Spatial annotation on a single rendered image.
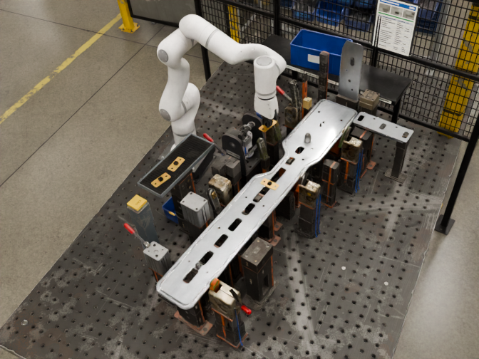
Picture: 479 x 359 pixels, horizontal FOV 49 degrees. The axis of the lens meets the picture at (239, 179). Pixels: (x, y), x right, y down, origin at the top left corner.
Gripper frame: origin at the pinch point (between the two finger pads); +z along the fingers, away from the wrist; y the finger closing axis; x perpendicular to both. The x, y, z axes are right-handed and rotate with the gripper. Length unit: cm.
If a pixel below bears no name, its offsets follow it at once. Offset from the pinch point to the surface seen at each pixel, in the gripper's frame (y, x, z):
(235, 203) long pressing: 2.6, -26.2, 29.3
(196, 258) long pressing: 11, -58, 29
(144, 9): -275, 129, 109
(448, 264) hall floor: 74, 76, 131
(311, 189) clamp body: 25.7, -0.9, 25.1
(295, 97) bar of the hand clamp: -13.4, 35.2, 17.0
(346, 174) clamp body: 22, 33, 48
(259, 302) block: 32, -46, 57
